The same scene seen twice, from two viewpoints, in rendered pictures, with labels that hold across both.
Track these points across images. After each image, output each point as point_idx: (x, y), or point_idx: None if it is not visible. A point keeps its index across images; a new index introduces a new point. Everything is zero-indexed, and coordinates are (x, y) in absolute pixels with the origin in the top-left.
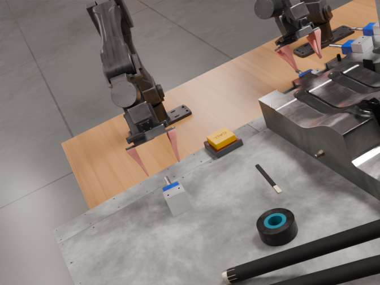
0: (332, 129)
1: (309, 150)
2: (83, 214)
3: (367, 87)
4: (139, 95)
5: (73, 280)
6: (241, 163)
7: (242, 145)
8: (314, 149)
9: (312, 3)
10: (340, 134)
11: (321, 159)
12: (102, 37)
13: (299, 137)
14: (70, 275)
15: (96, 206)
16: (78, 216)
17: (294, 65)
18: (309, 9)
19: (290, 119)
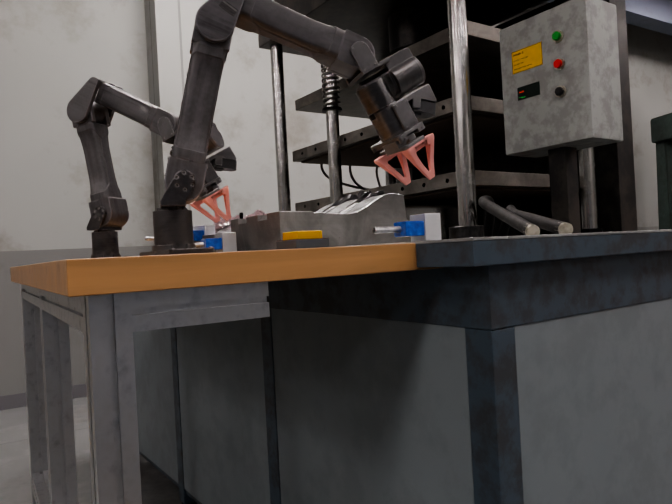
0: (393, 194)
1: (354, 241)
2: (427, 240)
3: None
4: None
5: (578, 233)
6: None
7: None
8: (364, 233)
9: (121, 199)
10: (401, 195)
11: (370, 241)
12: (313, 19)
13: (345, 229)
14: (569, 233)
15: (406, 242)
16: (432, 240)
17: (230, 212)
18: (118, 204)
19: (335, 213)
